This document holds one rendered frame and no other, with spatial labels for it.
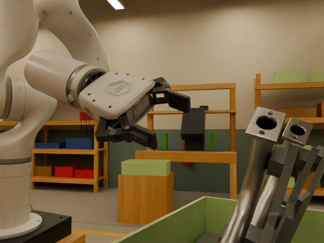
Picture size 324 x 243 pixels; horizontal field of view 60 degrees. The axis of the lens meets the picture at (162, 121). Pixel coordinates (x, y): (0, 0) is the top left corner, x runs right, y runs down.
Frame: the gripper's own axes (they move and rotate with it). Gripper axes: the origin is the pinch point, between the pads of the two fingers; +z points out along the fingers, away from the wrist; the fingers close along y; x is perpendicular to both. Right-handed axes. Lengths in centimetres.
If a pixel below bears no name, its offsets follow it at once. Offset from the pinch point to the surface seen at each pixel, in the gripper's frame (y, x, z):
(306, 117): 378, 300, -7
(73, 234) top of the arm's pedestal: -11, 55, -34
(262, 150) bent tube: 3.0, 2.0, 13.6
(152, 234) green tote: -4.8, 33.8, -4.4
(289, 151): 4.7, 2.0, 16.9
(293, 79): 413, 258, -47
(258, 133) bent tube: 1.9, -2.0, 12.9
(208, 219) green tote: 17, 58, -1
